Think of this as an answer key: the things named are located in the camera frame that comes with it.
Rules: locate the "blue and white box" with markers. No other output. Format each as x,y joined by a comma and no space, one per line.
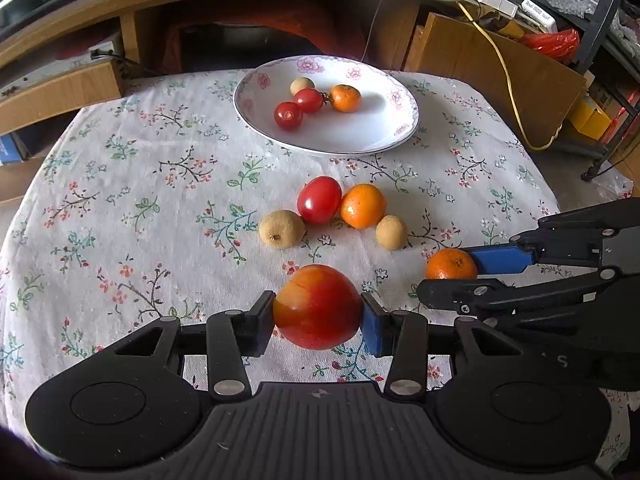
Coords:
10,150

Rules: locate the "black box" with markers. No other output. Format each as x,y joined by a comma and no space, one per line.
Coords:
240,50

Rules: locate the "small orange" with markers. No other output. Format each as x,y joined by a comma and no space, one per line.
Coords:
346,99
363,206
447,266

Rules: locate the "white floral plate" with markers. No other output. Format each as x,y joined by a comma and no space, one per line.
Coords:
350,130

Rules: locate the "silver media player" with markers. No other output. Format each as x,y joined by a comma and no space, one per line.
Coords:
60,67

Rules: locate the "large red apple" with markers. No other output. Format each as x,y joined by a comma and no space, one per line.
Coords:
318,307

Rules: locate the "tan longan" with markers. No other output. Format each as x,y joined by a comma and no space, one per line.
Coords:
302,85
391,232
281,229

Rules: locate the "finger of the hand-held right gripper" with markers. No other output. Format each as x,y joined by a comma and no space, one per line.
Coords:
450,296
500,259

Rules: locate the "yellow box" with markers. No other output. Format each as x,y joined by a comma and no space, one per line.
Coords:
590,120

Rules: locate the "red cherry tomato with stem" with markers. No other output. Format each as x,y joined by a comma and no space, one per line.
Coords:
309,100

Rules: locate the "dark metal rack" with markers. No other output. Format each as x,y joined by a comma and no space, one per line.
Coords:
607,5

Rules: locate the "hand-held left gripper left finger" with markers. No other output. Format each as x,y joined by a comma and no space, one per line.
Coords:
262,325

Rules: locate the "white labelled box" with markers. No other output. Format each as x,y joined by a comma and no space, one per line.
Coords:
537,10

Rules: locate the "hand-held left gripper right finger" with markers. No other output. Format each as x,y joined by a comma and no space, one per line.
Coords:
375,327

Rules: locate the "red plastic bag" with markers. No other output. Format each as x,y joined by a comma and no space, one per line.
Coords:
555,42

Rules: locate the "floral tablecloth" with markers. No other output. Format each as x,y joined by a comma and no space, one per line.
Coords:
150,210

